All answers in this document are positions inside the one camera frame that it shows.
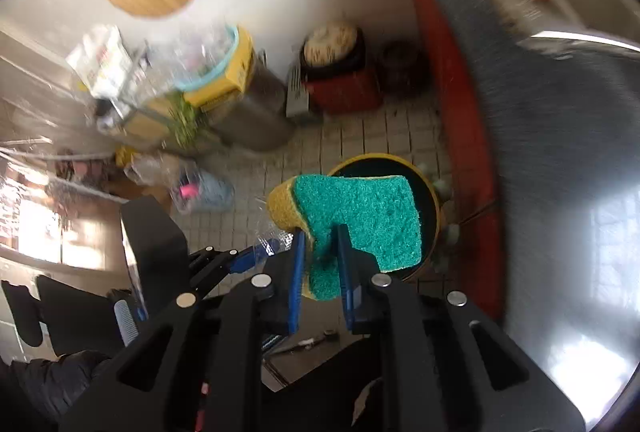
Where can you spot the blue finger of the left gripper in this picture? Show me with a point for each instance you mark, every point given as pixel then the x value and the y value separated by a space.
pixel 254 255

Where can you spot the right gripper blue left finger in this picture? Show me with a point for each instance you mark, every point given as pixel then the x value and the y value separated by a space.
pixel 298 250

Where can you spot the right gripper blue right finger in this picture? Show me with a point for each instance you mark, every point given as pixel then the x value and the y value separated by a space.
pixel 349 281

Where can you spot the green and yellow sponge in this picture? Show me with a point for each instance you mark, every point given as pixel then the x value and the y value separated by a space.
pixel 379 213

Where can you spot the yellow rimmed black trash bin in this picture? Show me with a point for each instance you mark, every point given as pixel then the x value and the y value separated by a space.
pixel 376 165

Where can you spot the metal cylindrical bin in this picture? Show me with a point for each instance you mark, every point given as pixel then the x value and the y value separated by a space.
pixel 254 120

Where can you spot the yellow cardboard box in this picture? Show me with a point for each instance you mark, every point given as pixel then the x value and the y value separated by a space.
pixel 231 82

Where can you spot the red and black container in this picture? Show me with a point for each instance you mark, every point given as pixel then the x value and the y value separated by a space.
pixel 337 70

